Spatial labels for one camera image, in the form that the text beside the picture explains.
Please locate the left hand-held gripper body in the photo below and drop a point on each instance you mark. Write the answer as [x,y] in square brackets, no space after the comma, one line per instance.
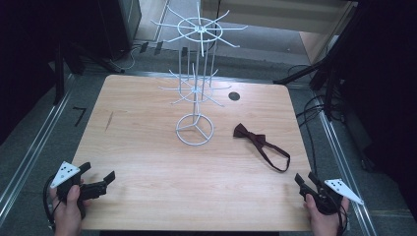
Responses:
[65,172]

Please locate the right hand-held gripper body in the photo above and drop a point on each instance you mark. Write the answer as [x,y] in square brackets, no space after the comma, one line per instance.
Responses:
[327,200]

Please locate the dark red bow tie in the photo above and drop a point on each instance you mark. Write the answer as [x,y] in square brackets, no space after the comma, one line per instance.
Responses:
[242,131]

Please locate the person's right hand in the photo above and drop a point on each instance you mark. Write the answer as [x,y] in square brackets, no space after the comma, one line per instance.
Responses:
[324,224]

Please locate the person's left hand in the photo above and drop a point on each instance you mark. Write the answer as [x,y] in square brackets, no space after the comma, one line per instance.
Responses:
[67,216]

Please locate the black metal stand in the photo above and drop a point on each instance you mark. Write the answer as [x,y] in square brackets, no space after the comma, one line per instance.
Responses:
[59,75]
[329,82]

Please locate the round black table grommet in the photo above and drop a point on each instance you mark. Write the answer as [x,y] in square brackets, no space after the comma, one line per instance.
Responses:
[234,96]

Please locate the black computer tower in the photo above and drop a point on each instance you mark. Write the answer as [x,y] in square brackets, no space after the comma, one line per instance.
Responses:
[119,26]

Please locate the light wooden cabinet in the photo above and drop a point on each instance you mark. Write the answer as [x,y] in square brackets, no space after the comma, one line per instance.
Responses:
[278,16]

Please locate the metal floor rail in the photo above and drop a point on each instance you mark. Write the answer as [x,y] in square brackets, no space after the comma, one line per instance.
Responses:
[344,170]
[29,157]

